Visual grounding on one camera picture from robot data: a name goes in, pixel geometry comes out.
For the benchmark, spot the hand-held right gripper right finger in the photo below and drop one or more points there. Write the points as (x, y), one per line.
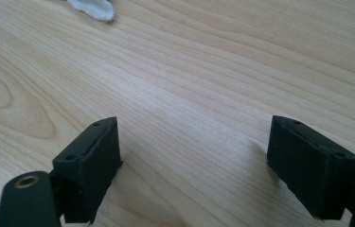
(310, 170)

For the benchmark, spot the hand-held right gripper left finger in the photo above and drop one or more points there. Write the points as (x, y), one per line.
(90, 164)

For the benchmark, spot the white towel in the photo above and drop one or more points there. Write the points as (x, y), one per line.
(93, 8)

